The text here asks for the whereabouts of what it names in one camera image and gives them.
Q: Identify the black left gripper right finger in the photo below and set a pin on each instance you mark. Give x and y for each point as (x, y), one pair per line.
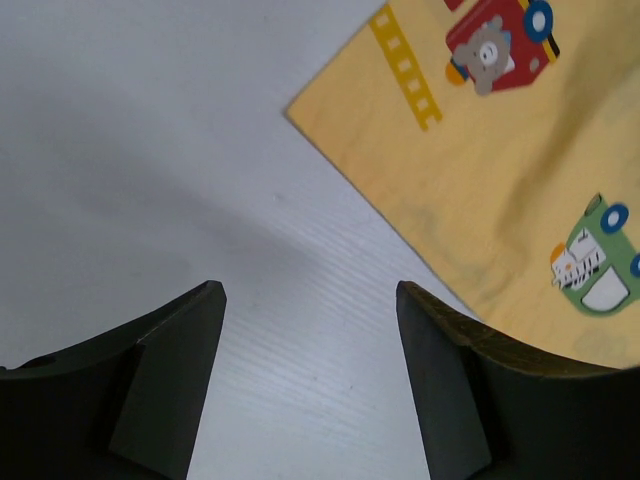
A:
(492, 407)

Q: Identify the yellow cartoon print placemat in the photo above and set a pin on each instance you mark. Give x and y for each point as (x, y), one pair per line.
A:
(500, 139)

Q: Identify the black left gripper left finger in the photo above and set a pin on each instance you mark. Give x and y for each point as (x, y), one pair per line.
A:
(125, 404)

